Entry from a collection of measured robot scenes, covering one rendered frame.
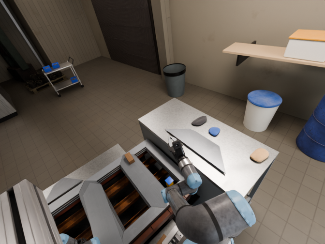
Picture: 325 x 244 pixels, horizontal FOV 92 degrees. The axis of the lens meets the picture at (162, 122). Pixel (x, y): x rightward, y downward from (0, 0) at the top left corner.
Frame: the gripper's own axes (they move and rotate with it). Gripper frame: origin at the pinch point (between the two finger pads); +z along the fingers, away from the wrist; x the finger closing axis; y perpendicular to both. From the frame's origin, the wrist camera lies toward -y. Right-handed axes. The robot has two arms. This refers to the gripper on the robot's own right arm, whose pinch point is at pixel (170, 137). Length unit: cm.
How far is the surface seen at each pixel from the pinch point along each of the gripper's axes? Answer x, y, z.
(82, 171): -101, 57, 60
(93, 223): -84, 48, -6
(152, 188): -31, 55, 2
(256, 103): 159, 107, 81
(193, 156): 14.5, 42.9, 6.0
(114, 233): -68, 50, -20
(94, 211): -82, 48, 3
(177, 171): -3, 59, 8
